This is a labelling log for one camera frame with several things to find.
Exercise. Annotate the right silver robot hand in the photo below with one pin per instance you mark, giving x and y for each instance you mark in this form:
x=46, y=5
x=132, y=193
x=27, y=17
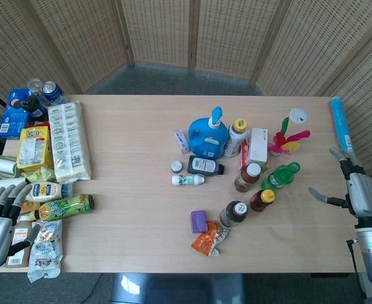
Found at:
x=360, y=190

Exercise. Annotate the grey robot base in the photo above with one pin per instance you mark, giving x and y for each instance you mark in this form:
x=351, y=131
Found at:
x=176, y=288

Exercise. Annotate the green soda bottle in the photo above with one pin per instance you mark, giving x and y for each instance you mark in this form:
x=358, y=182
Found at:
x=279, y=177

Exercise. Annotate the brown labelled box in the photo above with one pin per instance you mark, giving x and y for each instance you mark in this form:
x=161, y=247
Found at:
x=20, y=245

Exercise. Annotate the white paper roll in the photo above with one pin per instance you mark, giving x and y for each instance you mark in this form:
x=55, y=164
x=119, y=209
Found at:
x=5, y=183

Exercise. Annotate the white blue snack bag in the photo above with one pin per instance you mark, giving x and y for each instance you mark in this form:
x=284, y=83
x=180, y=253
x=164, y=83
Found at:
x=45, y=250

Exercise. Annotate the white lint roller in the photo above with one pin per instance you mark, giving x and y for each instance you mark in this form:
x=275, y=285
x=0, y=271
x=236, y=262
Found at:
x=1, y=166

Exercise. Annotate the mayonnaise squeeze bottle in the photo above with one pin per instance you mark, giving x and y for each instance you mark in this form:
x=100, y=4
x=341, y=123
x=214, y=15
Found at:
x=45, y=191

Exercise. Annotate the blue cylindrical tube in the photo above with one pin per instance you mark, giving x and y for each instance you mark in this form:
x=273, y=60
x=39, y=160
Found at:
x=341, y=125

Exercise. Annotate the light green crumpled bag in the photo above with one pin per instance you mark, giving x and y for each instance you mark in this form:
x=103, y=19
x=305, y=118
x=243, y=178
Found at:
x=42, y=174

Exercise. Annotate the green chips canister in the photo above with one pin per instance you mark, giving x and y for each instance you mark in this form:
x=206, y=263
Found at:
x=64, y=207

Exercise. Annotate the yellow Lipo biscuit bag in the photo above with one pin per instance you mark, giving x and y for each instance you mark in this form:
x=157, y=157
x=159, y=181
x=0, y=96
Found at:
x=34, y=149

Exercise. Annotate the colourful feather shuttlecock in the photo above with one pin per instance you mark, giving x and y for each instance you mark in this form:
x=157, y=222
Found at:
x=286, y=139

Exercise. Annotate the white round lid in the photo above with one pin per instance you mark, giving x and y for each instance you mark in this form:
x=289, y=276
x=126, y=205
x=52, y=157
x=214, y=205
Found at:
x=299, y=116

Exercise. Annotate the brown bottle yellow cap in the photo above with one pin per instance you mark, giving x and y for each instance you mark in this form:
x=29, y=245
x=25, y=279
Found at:
x=262, y=200

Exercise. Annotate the blue Oreo box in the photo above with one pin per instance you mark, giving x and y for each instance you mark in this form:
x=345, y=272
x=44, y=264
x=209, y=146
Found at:
x=13, y=118

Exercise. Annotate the white rectangular carton box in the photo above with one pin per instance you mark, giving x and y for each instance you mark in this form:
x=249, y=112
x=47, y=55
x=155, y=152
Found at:
x=257, y=147

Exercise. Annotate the cream wafer package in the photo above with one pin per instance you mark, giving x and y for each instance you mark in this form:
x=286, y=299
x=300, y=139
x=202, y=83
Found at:
x=69, y=139

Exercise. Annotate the brown tea bottle white cap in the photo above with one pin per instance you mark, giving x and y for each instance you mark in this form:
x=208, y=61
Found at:
x=247, y=179

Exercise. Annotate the red white snack packet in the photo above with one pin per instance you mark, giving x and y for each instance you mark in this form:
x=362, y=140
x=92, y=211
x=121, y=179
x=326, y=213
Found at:
x=243, y=152

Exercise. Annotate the dark cola bottle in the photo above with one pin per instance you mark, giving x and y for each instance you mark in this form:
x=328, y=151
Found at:
x=34, y=107

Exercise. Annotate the dark glass jar white lid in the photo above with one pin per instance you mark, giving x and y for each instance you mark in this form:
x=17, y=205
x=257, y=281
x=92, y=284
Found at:
x=233, y=214

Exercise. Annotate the white bottle yellow cap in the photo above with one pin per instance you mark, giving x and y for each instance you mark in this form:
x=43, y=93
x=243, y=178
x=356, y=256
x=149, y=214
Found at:
x=235, y=137

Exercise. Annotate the silver top can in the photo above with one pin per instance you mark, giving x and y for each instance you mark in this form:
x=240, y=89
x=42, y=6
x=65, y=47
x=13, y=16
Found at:
x=35, y=87

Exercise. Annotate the blue soda can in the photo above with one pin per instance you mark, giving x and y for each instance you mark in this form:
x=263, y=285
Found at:
x=52, y=92

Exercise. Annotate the black ink bottle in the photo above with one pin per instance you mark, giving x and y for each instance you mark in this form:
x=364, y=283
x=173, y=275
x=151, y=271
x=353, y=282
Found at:
x=205, y=166

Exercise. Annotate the orange snack packet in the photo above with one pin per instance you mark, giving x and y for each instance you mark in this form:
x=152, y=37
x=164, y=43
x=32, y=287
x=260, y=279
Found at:
x=208, y=239

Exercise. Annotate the blue detergent jug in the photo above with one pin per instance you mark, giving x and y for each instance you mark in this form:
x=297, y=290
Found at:
x=208, y=136

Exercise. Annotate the purple soap block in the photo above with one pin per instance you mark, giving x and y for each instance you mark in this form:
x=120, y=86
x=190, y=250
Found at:
x=199, y=221

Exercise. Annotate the white green small bottle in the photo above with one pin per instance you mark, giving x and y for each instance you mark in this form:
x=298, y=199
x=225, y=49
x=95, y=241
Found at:
x=187, y=180

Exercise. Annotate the small grey capped jar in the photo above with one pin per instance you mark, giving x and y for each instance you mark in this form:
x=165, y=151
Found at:
x=176, y=166

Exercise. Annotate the small lavender box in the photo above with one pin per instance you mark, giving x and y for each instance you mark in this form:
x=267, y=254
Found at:
x=181, y=141

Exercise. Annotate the woven folding screen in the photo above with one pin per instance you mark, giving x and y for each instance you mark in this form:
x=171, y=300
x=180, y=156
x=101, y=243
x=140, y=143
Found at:
x=186, y=41

